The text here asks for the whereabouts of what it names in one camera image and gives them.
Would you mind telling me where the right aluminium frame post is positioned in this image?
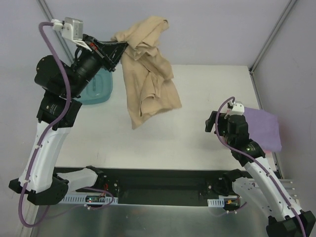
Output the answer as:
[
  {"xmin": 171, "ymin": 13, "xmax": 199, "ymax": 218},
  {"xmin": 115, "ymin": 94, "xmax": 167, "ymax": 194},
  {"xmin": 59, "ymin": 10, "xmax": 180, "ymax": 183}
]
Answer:
[{"xmin": 249, "ymin": 0, "xmax": 299, "ymax": 75}]

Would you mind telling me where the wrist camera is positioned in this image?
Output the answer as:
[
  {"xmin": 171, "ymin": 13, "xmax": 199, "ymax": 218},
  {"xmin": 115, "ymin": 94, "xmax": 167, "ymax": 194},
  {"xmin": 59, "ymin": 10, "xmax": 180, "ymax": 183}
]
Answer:
[
  {"xmin": 227, "ymin": 101, "xmax": 245, "ymax": 116},
  {"xmin": 51, "ymin": 17, "xmax": 83, "ymax": 41}
]

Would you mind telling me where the left aluminium frame post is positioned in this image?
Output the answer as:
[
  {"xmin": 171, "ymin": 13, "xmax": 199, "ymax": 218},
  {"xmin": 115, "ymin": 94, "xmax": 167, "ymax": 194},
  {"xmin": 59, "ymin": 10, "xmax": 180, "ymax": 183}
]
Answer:
[{"xmin": 36, "ymin": 0, "xmax": 74, "ymax": 63}]

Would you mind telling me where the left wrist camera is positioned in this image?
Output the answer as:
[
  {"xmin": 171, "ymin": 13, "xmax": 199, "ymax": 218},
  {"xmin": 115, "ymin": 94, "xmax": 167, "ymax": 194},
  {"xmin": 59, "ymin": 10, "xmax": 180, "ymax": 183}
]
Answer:
[{"xmin": 51, "ymin": 17, "xmax": 83, "ymax": 41}]

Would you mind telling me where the aluminium frame post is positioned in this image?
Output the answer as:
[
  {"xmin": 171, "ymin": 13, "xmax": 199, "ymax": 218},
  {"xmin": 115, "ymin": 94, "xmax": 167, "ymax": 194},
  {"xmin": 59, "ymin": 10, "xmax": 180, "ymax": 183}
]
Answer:
[
  {"xmin": 36, "ymin": 0, "xmax": 74, "ymax": 63},
  {"xmin": 249, "ymin": 0, "xmax": 299, "ymax": 75}
]

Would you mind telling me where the teal plastic basin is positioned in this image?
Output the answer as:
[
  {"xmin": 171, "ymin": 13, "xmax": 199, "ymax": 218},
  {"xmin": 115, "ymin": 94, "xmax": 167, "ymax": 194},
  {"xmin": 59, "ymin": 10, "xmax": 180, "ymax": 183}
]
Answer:
[{"xmin": 78, "ymin": 69, "xmax": 113, "ymax": 105}]

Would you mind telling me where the purple folded t shirt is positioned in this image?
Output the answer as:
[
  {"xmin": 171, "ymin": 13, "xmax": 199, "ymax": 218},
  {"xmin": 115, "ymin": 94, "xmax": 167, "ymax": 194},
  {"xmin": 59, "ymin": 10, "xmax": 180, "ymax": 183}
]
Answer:
[{"xmin": 243, "ymin": 107, "xmax": 282, "ymax": 152}]

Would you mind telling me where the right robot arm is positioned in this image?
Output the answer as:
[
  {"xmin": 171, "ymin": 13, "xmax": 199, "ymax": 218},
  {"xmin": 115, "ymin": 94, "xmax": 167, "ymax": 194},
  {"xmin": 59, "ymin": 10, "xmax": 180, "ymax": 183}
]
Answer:
[{"xmin": 205, "ymin": 111, "xmax": 316, "ymax": 237}]

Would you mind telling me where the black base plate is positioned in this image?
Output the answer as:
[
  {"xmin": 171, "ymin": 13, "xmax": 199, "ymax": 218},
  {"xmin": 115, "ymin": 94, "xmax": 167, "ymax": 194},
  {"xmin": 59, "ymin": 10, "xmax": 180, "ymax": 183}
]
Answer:
[{"xmin": 55, "ymin": 166, "xmax": 255, "ymax": 205}]

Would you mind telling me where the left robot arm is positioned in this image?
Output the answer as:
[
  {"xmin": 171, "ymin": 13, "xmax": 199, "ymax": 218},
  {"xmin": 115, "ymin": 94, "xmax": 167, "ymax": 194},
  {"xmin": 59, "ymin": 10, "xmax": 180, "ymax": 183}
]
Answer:
[{"xmin": 9, "ymin": 35, "xmax": 128, "ymax": 206}]

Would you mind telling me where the beige t shirt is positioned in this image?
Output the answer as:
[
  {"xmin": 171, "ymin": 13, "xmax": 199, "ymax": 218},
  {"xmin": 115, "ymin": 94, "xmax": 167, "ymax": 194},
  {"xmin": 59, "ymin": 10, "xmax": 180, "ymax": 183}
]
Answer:
[{"xmin": 111, "ymin": 16, "xmax": 182, "ymax": 129}]

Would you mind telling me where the left white cable duct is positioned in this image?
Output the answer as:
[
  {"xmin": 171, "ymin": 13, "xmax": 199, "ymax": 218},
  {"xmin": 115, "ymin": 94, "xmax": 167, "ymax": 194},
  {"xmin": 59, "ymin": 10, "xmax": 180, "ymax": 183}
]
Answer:
[{"xmin": 59, "ymin": 194, "xmax": 118, "ymax": 205}]

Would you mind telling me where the white cable duct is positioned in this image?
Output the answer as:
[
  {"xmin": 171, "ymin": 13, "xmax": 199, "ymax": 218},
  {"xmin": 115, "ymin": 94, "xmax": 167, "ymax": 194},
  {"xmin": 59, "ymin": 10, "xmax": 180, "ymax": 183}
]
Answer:
[
  {"xmin": 59, "ymin": 194, "xmax": 118, "ymax": 205},
  {"xmin": 207, "ymin": 197, "xmax": 225, "ymax": 208}
]

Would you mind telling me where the right white cable duct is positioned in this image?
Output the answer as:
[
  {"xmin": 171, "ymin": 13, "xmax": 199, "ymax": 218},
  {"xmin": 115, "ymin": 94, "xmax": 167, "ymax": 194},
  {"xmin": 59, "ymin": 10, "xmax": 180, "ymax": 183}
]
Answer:
[{"xmin": 207, "ymin": 197, "xmax": 225, "ymax": 208}]

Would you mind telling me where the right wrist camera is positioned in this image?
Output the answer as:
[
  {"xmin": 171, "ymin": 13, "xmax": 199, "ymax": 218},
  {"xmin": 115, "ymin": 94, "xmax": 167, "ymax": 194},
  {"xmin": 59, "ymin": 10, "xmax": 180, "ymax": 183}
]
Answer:
[{"xmin": 227, "ymin": 101, "xmax": 245, "ymax": 116}]

